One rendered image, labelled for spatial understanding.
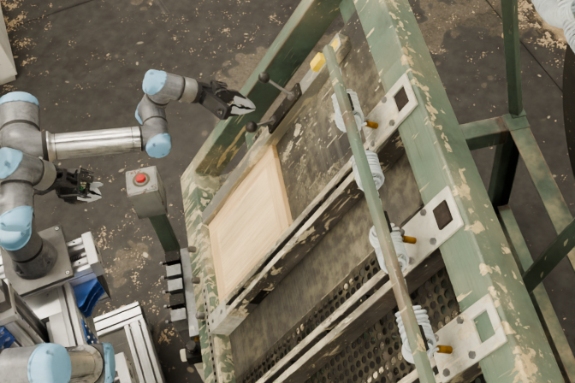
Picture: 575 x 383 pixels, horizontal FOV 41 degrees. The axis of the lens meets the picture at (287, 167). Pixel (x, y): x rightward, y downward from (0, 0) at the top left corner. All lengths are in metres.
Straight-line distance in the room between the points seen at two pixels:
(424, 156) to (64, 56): 3.51
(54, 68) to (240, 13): 1.18
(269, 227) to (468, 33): 2.51
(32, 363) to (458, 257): 0.99
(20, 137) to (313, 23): 0.96
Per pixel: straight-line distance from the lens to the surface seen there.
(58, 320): 2.79
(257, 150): 2.58
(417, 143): 1.78
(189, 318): 2.88
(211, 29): 4.84
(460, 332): 1.60
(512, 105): 3.16
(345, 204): 2.10
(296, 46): 2.58
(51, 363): 1.93
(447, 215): 1.65
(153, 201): 3.03
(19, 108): 2.40
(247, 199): 2.63
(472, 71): 4.48
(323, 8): 2.49
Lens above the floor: 3.28
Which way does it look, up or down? 54 degrees down
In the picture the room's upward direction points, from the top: 10 degrees counter-clockwise
